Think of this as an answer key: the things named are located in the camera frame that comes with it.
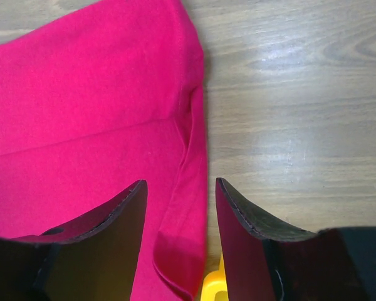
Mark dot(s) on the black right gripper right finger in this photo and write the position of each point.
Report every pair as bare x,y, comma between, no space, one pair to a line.
266,258

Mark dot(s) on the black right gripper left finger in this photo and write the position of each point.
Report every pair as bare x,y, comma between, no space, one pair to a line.
92,257

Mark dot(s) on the pink magenta t shirt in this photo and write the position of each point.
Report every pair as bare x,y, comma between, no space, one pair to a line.
95,101

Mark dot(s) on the yellow plastic tray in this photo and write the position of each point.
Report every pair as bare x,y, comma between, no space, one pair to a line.
214,287

